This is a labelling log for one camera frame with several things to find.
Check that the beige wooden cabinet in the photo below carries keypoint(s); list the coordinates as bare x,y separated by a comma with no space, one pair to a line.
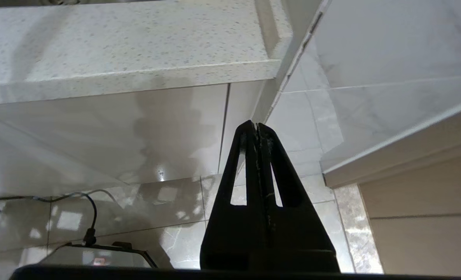
428,233

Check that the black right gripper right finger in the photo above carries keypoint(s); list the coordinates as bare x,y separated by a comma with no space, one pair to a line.
304,241

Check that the stainless steel sink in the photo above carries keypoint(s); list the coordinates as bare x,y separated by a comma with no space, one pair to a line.
67,1

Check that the wide glossy white cabinet door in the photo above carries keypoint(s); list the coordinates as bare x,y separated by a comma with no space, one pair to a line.
156,128

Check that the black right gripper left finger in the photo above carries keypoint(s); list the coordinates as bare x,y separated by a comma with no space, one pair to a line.
222,241

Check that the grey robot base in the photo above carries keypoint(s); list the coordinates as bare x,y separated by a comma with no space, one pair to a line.
98,254

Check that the narrow glossy white cabinet panel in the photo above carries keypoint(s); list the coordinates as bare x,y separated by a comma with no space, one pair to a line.
242,105

